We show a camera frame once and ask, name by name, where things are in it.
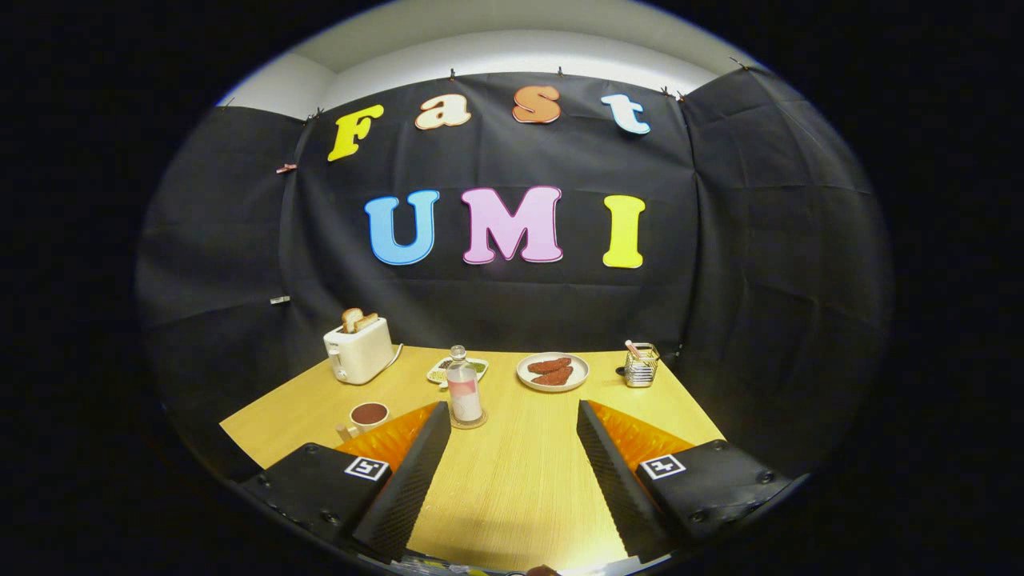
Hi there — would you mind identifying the metal wire basket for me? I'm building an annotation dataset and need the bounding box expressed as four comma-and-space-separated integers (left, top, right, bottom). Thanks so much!
624, 341, 661, 389

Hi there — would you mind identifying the black backdrop cloth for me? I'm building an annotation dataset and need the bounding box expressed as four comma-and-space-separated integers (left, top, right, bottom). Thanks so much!
134, 68, 893, 481

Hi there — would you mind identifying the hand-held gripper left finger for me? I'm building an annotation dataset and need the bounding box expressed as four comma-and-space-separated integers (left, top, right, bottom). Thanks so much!
238, 400, 453, 563

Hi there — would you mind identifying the white cup wooden handle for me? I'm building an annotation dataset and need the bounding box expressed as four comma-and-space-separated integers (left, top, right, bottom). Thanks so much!
336, 401, 391, 442

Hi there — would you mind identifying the clear juice bottle pink label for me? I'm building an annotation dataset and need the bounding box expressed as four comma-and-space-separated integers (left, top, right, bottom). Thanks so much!
446, 345, 485, 425

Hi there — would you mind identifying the wooden table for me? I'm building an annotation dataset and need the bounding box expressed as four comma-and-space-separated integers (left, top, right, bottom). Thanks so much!
219, 346, 726, 573

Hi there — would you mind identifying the white divided dish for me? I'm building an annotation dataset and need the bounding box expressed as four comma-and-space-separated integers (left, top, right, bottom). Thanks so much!
426, 356, 490, 387

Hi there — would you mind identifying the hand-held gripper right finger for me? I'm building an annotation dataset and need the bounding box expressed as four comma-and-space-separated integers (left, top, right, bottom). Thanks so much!
576, 398, 801, 563

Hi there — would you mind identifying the white round plate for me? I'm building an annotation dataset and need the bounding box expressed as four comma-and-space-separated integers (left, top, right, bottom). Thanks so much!
516, 352, 590, 393

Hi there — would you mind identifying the white toaster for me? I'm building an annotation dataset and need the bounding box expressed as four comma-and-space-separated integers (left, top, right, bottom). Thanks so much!
323, 317, 397, 386

